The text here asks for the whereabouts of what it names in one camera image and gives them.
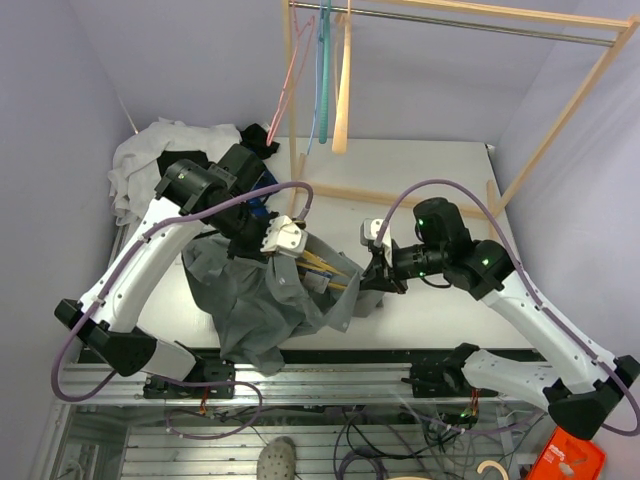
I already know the grey shirt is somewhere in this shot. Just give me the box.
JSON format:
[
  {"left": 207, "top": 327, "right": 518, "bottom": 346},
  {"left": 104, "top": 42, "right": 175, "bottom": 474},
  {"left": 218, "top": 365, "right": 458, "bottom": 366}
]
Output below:
[{"left": 181, "top": 235, "right": 384, "bottom": 375}]

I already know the yellow hanger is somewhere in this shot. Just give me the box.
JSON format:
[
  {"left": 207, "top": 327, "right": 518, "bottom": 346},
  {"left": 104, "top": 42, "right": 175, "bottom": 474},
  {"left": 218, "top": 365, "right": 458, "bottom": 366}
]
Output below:
[{"left": 285, "top": 219, "right": 351, "bottom": 294}]

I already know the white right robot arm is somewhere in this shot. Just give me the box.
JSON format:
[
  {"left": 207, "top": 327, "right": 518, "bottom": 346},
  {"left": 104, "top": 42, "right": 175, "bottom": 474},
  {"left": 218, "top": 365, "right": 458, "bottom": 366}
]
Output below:
[{"left": 360, "top": 197, "right": 639, "bottom": 440}]

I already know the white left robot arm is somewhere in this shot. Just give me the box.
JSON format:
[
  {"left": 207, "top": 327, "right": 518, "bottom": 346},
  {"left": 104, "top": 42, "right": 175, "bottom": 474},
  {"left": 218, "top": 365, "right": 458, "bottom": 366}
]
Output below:
[{"left": 55, "top": 144, "right": 268, "bottom": 397}]

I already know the blue plaid shirt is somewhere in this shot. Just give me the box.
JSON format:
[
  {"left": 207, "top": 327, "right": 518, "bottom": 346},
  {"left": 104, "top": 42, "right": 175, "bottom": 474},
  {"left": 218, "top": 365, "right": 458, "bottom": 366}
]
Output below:
[{"left": 247, "top": 169, "right": 278, "bottom": 217}]

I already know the white shirt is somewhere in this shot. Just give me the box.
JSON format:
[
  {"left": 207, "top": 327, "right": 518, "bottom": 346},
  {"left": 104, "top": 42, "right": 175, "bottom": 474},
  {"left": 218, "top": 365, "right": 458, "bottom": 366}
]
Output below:
[{"left": 107, "top": 119, "right": 241, "bottom": 226}]

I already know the beige curved hanger piece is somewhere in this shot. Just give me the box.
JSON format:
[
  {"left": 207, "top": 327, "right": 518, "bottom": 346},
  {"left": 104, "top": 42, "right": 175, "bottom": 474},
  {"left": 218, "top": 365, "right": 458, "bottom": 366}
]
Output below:
[{"left": 476, "top": 460, "right": 509, "bottom": 480}]

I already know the natural wooden hanger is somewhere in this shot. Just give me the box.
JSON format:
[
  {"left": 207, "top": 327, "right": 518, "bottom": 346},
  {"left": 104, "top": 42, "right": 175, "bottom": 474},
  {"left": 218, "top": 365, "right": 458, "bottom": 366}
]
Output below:
[{"left": 332, "top": 1, "right": 352, "bottom": 155}]

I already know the light blue hanger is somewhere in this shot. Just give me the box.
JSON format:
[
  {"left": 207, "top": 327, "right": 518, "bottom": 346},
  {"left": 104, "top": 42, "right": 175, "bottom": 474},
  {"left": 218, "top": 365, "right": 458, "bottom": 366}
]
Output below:
[{"left": 306, "top": 1, "right": 322, "bottom": 156}]

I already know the teal hanger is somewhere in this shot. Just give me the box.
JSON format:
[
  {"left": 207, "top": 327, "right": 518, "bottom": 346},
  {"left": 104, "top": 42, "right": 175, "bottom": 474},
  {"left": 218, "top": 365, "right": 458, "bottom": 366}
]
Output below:
[{"left": 318, "top": 0, "right": 332, "bottom": 144}]

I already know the black garment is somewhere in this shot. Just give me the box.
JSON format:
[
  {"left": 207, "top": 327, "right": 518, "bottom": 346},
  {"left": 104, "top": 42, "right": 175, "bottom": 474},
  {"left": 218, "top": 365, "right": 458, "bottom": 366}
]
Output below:
[{"left": 240, "top": 123, "right": 280, "bottom": 160}]

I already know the grey perforated shoe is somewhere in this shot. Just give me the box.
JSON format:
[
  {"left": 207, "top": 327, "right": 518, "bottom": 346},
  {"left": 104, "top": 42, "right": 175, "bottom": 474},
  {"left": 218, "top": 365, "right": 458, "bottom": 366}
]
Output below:
[{"left": 256, "top": 436, "right": 297, "bottom": 480}]

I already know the orange plastic case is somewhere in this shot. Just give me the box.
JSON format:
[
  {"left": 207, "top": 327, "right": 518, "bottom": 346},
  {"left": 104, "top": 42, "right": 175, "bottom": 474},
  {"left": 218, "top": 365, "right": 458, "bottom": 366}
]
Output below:
[{"left": 526, "top": 427, "right": 607, "bottom": 480}]

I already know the wooden clothes rack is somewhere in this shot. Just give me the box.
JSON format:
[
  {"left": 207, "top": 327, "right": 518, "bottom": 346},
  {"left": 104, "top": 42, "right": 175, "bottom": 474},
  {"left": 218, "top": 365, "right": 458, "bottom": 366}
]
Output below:
[{"left": 289, "top": 1, "right": 639, "bottom": 215}]

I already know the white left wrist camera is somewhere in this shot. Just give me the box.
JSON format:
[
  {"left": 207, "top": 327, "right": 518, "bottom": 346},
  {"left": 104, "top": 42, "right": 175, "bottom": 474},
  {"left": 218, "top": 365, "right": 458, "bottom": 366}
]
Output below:
[{"left": 260, "top": 215, "right": 308, "bottom": 258}]

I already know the aluminium rail frame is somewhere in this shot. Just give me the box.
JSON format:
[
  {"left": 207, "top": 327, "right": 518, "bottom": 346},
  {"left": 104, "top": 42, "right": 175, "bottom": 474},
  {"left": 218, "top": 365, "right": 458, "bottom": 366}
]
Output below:
[{"left": 35, "top": 364, "right": 554, "bottom": 479}]

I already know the purple floor cable loop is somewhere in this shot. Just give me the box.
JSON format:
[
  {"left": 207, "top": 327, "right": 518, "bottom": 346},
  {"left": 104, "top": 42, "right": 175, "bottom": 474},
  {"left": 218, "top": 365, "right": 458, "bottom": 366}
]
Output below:
[{"left": 164, "top": 380, "right": 266, "bottom": 441}]

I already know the pink wire hanger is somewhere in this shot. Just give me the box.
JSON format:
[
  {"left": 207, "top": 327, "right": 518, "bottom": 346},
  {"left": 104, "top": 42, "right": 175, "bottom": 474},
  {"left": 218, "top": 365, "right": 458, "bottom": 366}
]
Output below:
[{"left": 266, "top": 1, "right": 316, "bottom": 146}]

